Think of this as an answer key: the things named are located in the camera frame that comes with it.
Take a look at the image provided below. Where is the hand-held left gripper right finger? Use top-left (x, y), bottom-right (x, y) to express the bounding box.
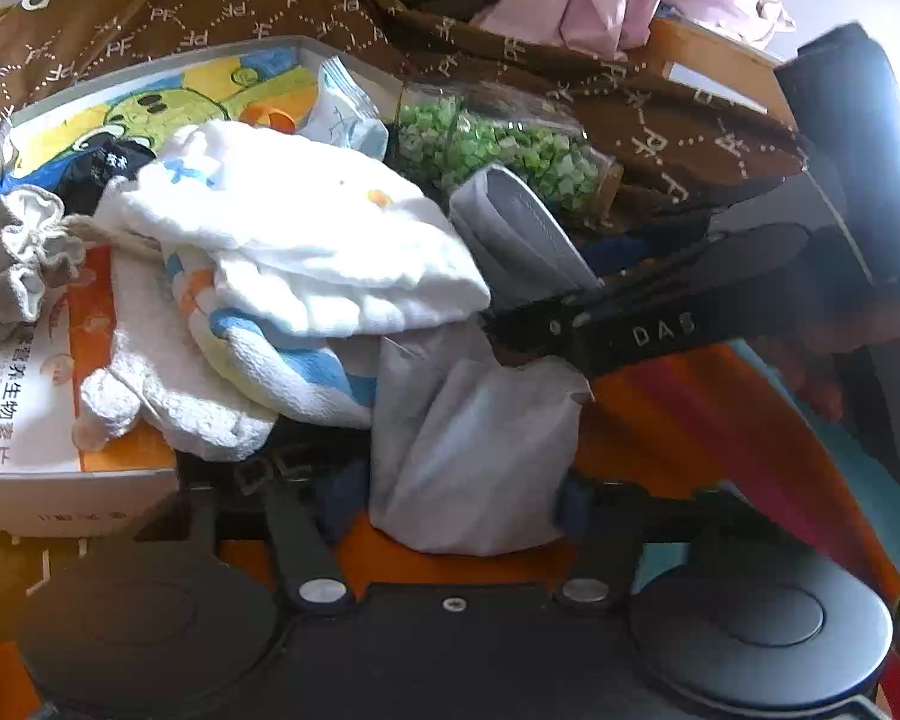
top-left (559, 476), bottom-right (758, 605)

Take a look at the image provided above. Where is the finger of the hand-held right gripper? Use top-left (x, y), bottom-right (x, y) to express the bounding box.
top-left (484, 236), bottom-right (721, 380)

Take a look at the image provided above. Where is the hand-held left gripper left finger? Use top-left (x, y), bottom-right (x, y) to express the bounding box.
top-left (131, 457), bottom-right (361, 607)

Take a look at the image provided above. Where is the light grey cloth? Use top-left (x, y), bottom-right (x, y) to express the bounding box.
top-left (367, 330), bottom-right (593, 556)

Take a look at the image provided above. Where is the striped terry towel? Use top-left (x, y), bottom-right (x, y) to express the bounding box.
top-left (71, 240), bottom-right (380, 462)

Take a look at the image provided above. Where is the grey-rimmed cartoon print tray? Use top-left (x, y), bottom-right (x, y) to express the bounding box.
top-left (0, 34), bottom-right (421, 196)

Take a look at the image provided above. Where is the person's right hand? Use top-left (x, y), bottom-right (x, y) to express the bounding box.
top-left (765, 307), bottom-right (900, 421)

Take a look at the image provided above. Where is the colourful bed sheet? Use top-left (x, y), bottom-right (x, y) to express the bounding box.
top-left (0, 337), bottom-right (900, 720)

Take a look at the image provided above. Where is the orange cardboard box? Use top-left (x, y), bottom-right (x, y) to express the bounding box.
top-left (645, 15), bottom-right (796, 128)

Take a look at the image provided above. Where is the grey fabric pouch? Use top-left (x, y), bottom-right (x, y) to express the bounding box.
top-left (448, 165), bottom-right (605, 301)

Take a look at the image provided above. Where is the white cloth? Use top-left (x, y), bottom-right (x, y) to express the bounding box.
top-left (94, 120), bottom-right (492, 338)

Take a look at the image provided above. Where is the orange and white carton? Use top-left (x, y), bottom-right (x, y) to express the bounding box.
top-left (0, 247), bottom-right (181, 537)

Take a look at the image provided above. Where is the light blue packet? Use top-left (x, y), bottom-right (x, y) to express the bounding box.
top-left (296, 56), bottom-right (391, 162)

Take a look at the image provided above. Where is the black printed sock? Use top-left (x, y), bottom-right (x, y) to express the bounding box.
top-left (52, 139), bottom-right (158, 215)

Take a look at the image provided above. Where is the brown patterned blanket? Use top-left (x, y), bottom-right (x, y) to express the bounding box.
top-left (0, 0), bottom-right (811, 241)

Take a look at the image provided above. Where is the beige drawstring pouch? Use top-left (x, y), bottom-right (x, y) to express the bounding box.
top-left (0, 187), bottom-right (158, 331)

